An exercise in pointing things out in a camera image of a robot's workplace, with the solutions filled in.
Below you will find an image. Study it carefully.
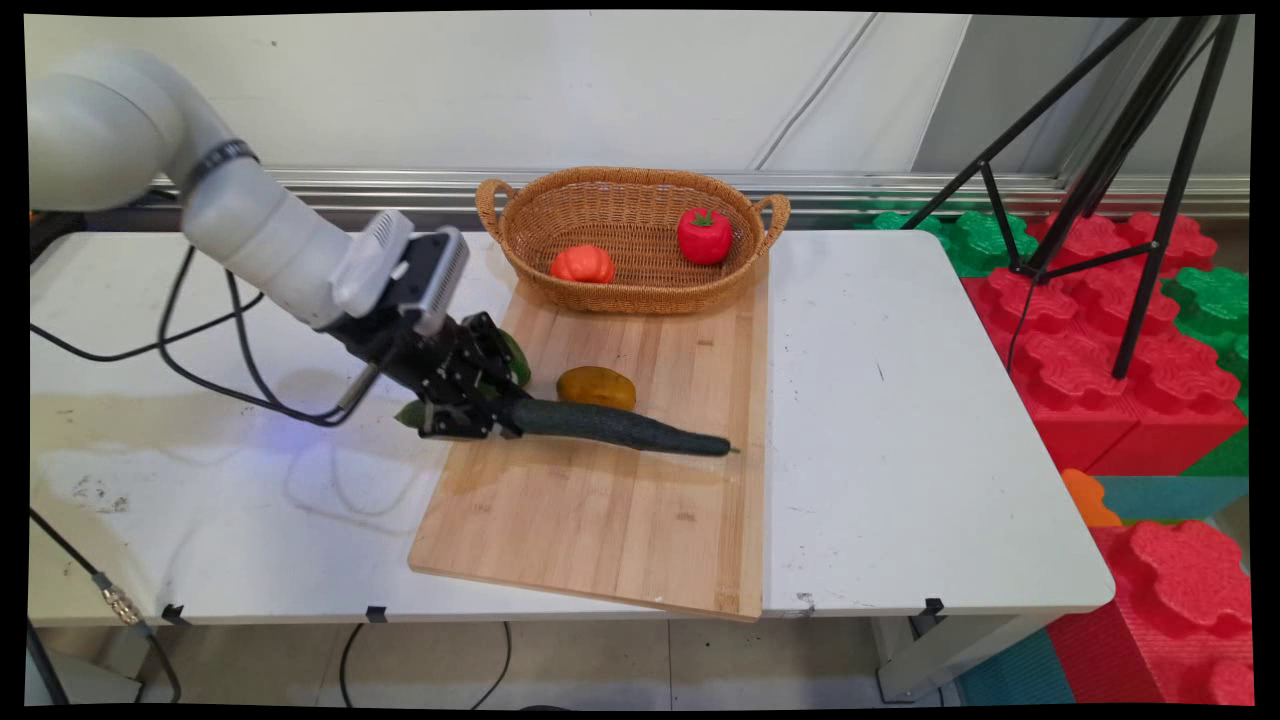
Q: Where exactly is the black camera tripod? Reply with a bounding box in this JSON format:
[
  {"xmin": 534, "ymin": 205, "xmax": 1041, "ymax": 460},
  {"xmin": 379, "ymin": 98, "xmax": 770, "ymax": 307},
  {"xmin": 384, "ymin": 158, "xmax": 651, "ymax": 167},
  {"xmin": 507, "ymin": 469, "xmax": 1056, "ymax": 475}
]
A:
[{"xmin": 900, "ymin": 15, "xmax": 1243, "ymax": 381}]

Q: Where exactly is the teal floor mat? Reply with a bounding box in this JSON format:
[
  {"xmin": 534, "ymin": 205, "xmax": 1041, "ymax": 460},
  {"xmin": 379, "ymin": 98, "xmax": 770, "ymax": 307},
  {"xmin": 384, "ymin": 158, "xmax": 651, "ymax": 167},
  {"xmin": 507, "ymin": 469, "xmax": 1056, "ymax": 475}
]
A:
[{"xmin": 958, "ymin": 628, "xmax": 1077, "ymax": 707}]

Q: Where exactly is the wooden cutting board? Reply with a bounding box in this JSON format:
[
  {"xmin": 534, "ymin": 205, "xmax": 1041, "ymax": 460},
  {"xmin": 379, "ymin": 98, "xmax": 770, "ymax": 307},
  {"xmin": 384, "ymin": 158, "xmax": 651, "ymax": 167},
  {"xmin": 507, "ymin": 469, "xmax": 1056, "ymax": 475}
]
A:
[{"xmin": 407, "ymin": 255, "xmax": 771, "ymax": 623}]

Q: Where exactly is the grey table leg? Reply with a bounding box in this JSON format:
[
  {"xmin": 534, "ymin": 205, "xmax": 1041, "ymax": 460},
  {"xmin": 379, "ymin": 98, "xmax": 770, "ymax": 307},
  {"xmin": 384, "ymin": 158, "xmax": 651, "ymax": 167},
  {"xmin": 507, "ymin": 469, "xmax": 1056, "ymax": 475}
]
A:
[{"xmin": 868, "ymin": 613, "xmax": 1053, "ymax": 703}]

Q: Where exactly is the green foam block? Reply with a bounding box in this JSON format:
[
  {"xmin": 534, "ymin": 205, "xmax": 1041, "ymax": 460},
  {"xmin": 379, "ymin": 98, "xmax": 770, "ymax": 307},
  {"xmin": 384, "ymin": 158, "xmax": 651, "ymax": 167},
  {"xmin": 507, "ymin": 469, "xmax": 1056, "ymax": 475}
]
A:
[
  {"xmin": 852, "ymin": 208, "xmax": 1041, "ymax": 279},
  {"xmin": 1160, "ymin": 265, "xmax": 1251, "ymax": 416}
]

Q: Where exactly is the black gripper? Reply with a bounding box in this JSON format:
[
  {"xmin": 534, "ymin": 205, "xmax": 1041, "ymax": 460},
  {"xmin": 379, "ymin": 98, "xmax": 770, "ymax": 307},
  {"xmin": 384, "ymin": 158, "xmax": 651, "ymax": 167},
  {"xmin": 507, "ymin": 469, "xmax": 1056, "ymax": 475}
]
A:
[{"xmin": 328, "ymin": 311, "xmax": 528, "ymax": 442}]

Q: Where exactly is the teal foam block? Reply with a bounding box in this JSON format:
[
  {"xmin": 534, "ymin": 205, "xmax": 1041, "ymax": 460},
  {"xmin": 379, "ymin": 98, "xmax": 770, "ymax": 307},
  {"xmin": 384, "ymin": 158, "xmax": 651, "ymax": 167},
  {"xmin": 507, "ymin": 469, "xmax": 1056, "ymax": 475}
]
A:
[{"xmin": 1090, "ymin": 475, "xmax": 1251, "ymax": 523}]

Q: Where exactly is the black cable under table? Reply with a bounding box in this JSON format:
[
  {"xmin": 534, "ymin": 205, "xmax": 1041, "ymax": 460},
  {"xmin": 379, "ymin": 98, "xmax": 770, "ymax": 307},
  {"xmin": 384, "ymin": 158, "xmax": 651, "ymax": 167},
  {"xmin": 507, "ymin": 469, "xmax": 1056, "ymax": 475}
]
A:
[
  {"xmin": 338, "ymin": 622, "xmax": 367, "ymax": 709},
  {"xmin": 470, "ymin": 621, "xmax": 514, "ymax": 710}
]

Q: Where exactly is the yellow-brown toy potato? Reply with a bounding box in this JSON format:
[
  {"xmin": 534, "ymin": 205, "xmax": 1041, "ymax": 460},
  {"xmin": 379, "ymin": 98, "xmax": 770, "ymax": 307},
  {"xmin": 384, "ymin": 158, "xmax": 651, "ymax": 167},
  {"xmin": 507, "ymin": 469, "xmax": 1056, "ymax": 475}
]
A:
[{"xmin": 556, "ymin": 365, "xmax": 638, "ymax": 412}]

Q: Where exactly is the orange foam block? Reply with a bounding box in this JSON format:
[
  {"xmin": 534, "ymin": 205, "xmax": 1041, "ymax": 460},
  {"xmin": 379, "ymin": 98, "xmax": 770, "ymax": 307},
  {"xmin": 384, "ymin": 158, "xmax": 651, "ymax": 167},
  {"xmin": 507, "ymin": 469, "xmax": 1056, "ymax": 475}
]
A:
[{"xmin": 1061, "ymin": 469, "xmax": 1124, "ymax": 529}]

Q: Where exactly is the orange-red toy tomato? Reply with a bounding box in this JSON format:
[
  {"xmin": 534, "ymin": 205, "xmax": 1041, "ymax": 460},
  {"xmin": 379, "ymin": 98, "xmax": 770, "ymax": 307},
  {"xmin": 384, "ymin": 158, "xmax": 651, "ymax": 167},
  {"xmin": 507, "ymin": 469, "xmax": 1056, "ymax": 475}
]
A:
[{"xmin": 549, "ymin": 243, "xmax": 617, "ymax": 285}]

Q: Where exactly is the woven wicker basket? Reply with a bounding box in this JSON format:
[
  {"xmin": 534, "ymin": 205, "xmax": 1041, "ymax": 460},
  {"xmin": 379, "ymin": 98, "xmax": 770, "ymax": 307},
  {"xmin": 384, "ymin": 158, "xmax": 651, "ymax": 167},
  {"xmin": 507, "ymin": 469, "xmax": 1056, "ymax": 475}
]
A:
[{"xmin": 475, "ymin": 166, "xmax": 792, "ymax": 316}]

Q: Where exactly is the aluminium wall rail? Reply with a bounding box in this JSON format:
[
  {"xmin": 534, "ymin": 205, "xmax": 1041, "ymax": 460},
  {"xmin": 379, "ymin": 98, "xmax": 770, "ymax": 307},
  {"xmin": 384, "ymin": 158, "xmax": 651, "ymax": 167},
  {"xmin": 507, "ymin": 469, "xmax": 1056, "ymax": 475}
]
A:
[{"xmin": 150, "ymin": 167, "xmax": 1251, "ymax": 233}]

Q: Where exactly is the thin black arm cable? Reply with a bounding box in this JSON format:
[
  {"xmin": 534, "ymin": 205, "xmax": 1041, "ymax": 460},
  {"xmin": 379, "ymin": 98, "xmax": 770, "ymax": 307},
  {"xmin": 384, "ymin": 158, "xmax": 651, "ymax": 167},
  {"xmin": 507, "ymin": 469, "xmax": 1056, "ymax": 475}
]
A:
[{"xmin": 28, "ymin": 288, "xmax": 267, "ymax": 363}]

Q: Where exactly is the green toy bell pepper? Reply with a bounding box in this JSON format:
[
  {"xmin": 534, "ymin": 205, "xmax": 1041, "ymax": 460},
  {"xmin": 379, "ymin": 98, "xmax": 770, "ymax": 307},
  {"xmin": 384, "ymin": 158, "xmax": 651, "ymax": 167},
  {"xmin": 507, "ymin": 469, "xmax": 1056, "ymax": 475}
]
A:
[{"xmin": 478, "ymin": 328, "xmax": 533, "ymax": 399}]

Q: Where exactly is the dark green toy cucumber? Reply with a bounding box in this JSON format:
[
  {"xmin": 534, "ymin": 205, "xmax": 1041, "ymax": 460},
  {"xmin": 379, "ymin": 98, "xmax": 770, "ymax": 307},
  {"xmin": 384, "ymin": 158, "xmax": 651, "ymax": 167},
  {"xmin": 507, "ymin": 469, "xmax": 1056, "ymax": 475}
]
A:
[{"xmin": 394, "ymin": 397, "xmax": 741, "ymax": 459}]

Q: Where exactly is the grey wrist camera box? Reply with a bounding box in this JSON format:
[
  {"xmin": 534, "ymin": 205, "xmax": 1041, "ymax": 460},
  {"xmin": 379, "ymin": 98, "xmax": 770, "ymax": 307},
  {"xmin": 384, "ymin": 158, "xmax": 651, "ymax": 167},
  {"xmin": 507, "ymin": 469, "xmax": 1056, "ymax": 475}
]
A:
[{"xmin": 331, "ymin": 208, "xmax": 471, "ymax": 338}]

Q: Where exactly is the black cable with metal plug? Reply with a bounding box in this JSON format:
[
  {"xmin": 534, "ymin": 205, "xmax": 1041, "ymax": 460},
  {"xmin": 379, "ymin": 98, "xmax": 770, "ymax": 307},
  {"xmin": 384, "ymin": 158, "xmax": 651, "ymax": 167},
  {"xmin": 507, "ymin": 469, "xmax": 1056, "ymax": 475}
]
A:
[{"xmin": 158, "ymin": 243, "xmax": 384, "ymax": 429}]

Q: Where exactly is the black cable with silver connector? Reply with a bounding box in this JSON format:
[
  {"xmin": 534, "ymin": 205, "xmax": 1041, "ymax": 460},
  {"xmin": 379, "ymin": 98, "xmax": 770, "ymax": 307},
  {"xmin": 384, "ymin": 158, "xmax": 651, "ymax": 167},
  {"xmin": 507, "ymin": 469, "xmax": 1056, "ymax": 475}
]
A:
[{"xmin": 28, "ymin": 508, "xmax": 183, "ymax": 703}]

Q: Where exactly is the red toy bell pepper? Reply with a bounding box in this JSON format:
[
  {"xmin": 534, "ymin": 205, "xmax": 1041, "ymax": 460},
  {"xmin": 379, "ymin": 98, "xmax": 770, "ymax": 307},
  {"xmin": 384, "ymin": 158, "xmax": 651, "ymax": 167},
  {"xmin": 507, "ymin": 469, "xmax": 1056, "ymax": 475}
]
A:
[{"xmin": 676, "ymin": 207, "xmax": 734, "ymax": 266}]

